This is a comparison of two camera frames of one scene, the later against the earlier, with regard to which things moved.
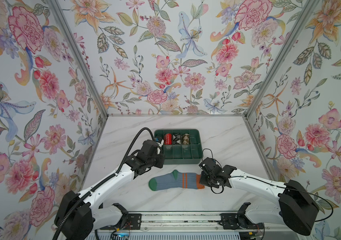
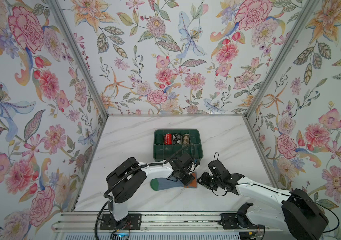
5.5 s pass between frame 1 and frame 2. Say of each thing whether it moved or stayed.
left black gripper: moved
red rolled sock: stayed
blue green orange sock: stayed
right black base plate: stayed
